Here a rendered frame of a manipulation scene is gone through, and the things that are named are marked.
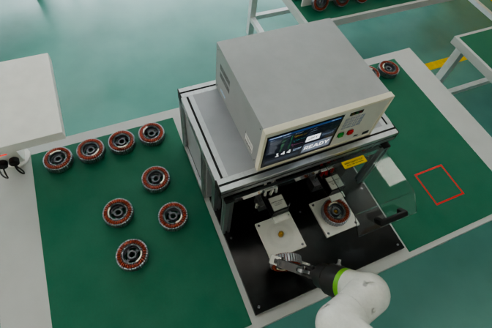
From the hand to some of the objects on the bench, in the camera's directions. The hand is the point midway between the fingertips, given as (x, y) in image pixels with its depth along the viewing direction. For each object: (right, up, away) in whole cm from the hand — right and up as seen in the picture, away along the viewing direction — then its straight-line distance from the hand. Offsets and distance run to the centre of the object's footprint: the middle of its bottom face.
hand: (286, 262), depth 125 cm
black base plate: (+9, +9, +19) cm, 23 cm away
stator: (-4, -3, +4) cm, 6 cm away
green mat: (-58, +8, +11) cm, 60 cm away
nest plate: (+21, +12, +20) cm, 32 cm away
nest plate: (-1, +6, +13) cm, 15 cm away
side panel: (-36, +30, +29) cm, 55 cm away
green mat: (+60, +44, +48) cm, 88 cm away
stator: (-51, +26, +24) cm, 62 cm away
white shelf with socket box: (-96, +28, +21) cm, 102 cm away
